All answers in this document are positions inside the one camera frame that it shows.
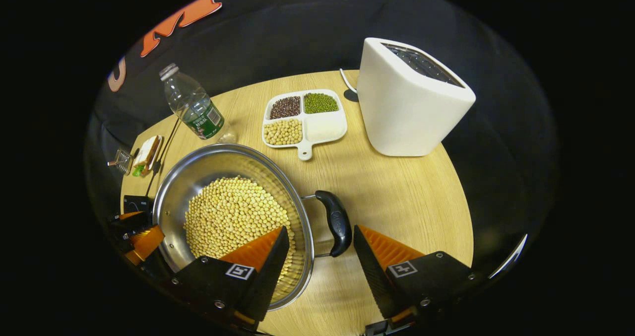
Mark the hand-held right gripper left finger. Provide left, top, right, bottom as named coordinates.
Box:
left=171, top=226, right=291, bottom=328

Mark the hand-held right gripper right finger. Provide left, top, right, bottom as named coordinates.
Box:
left=353, top=224, right=480, bottom=330

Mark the black induction cooktop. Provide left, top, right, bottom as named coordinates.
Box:
left=122, top=195, right=155, bottom=215

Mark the pile of yellow soybeans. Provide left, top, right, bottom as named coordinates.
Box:
left=183, top=175, right=297, bottom=297

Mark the steel pot with black handles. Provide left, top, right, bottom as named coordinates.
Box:
left=152, top=143, right=353, bottom=312

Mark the sandwich with lettuce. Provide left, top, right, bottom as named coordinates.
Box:
left=131, top=134, right=164, bottom=178

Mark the clear plastic water bottle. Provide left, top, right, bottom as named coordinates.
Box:
left=158, top=63, right=225, bottom=141

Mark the white divided dish of beans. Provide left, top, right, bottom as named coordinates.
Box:
left=261, top=88, right=348, bottom=161

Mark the white toaster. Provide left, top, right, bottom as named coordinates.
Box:
left=356, top=37, right=477, bottom=157

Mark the white toaster cable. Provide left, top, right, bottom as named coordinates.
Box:
left=339, top=67, right=358, bottom=95

